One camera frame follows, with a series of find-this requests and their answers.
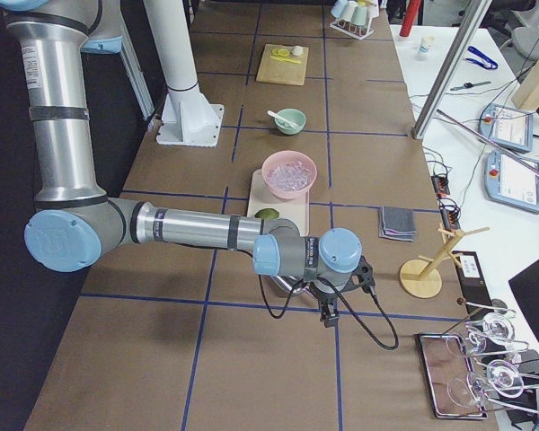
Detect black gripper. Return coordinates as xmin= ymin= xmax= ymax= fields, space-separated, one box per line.
xmin=312 ymin=280 xmax=340 ymax=327

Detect white plastic spoon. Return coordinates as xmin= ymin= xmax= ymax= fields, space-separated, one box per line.
xmin=267 ymin=110 xmax=298 ymax=128

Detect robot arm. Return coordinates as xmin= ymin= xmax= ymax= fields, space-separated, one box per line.
xmin=1 ymin=1 xmax=364 ymax=327

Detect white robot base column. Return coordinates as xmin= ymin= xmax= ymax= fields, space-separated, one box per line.
xmin=144 ymin=0 xmax=225 ymax=147

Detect pile of ice cubes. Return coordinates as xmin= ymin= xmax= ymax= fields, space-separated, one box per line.
xmin=268 ymin=162 xmax=313 ymax=191

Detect pink bowl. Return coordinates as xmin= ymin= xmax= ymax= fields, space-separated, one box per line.
xmin=261 ymin=150 xmax=317 ymax=199

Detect mint green bowl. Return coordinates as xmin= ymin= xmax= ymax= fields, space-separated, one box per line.
xmin=274 ymin=108 xmax=306 ymax=136

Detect wooden paper towel stand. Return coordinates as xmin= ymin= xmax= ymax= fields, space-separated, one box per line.
xmin=399 ymin=224 xmax=489 ymax=299

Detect grey folded cloth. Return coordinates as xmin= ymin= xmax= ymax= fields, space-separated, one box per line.
xmin=378 ymin=206 xmax=417 ymax=242

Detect green lime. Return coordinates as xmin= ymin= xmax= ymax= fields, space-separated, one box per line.
xmin=254 ymin=207 xmax=279 ymax=220

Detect black tray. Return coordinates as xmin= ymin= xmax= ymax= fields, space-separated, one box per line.
xmin=415 ymin=332 xmax=488 ymax=421

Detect beige tray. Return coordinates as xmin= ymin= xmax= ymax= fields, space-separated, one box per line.
xmin=247 ymin=169 xmax=310 ymax=236

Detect wine glass far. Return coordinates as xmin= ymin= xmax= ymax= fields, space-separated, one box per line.
xmin=457 ymin=297 xmax=529 ymax=358

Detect wine glass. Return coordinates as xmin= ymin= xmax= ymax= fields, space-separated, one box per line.
xmin=446 ymin=359 xmax=539 ymax=413
xmin=457 ymin=297 xmax=529 ymax=358

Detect wine glass near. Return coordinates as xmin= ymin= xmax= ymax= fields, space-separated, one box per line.
xmin=446 ymin=359 xmax=539 ymax=413

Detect teach pendant near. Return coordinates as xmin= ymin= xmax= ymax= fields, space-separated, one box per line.
xmin=484 ymin=150 xmax=539 ymax=214

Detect teach pendant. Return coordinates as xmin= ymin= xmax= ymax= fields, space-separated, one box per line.
xmin=484 ymin=150 xmax=539 ymax=214
xmin=479 ymin=103 xmax=534 ymax=154

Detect wooden cutting board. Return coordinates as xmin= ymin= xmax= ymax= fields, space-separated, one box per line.
xmin=256 ymin=44 xmax=309 ymax=86

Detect teach pendant far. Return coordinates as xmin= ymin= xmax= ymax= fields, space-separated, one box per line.
xmin=479 ymin=103 xmax=534 ymax=154

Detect yellow plastic knife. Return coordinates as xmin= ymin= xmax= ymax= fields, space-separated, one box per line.
xmin=270 ymin=55 xmax=302 ymax=65

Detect white steamed bun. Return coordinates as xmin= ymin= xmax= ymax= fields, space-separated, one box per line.
xmin=290 ymin=46 xmax=304 ymax=57

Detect green smartwatch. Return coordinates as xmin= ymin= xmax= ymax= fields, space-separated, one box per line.
xmin=450 ymin=81 xmax=491 ymax=92

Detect metal cup rack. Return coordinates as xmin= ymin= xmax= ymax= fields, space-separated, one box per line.
xmin=329 ymin=18 xmax=374 ymax=40

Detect paper cup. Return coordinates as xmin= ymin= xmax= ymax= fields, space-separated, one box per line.
xmin=417 ymin=35 xmax=435 ymax=60

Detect green cup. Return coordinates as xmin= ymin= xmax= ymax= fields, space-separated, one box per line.
xmin=350 ymin=4 xmax=367 ymax=27

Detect white cup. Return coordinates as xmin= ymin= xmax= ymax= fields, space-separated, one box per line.
xmin=340 ymin=0 xmax=358 ymax=22

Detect blue cup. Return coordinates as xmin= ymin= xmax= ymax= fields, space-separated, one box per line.
xmin=331 ymin=0 xmax=348 ymax=19

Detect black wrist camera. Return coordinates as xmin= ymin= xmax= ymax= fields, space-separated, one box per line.
xmin=345 ymin=256 xmax=376 ymax=295

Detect aluminium frame post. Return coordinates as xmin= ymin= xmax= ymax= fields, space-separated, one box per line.
xmin=411 ymin=0 xmax=491 ymax=140

